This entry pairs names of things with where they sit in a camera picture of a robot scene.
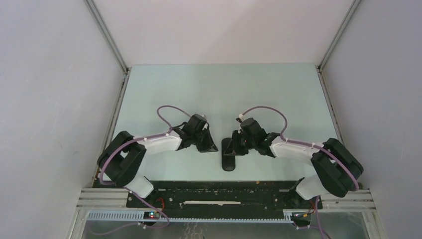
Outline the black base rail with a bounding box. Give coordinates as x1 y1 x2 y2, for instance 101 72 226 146
145 181 322 220

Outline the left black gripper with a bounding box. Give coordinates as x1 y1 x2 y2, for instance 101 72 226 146
192 126 218 153

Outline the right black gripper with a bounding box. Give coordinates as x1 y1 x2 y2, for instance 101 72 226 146
224 130 257 156

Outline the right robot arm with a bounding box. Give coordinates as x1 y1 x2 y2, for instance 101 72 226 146
223 118 364 208

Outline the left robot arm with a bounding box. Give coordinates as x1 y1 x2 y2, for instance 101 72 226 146
97 114 218 208

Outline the black glasses case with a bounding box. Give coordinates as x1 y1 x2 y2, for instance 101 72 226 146
221 138 236 172

